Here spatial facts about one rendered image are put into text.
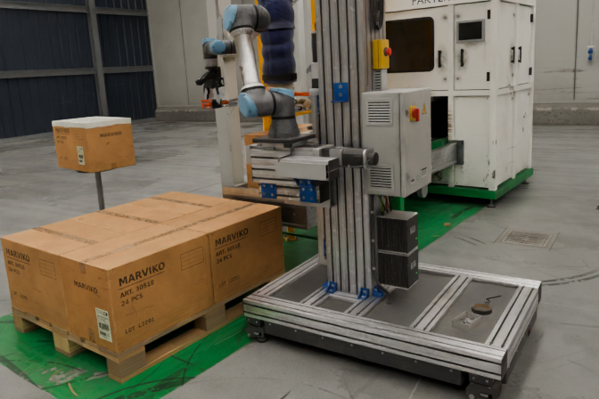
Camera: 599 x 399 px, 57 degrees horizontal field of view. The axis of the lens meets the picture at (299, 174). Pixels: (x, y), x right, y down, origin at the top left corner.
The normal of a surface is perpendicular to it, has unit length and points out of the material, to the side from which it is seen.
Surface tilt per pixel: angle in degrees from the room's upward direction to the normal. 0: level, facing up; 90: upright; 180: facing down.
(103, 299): 90
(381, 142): 90
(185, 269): 90
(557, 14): 90
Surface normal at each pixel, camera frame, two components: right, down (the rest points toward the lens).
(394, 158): -0.54, 0.19
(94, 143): 0.74, 0.09
